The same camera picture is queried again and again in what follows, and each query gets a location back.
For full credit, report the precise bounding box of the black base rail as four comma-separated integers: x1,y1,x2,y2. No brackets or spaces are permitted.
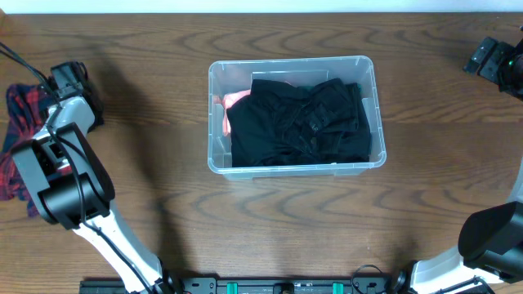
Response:
78,277,393,294

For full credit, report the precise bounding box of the pink shirt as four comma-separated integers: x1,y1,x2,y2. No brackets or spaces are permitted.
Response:
221,89,251,136

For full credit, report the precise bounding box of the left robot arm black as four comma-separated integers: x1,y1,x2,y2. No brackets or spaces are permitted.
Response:
11,76,183,293

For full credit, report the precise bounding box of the red navy plaid shirt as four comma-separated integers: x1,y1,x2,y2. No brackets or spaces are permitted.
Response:
1,84,53,217

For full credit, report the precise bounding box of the clear plastic storage bin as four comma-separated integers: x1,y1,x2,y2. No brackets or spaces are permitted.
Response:
208,56,387,180

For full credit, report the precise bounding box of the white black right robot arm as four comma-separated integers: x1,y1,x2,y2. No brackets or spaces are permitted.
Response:
387,37,522,294

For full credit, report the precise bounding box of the black garment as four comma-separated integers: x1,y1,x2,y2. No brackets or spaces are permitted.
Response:
227,78,372,167

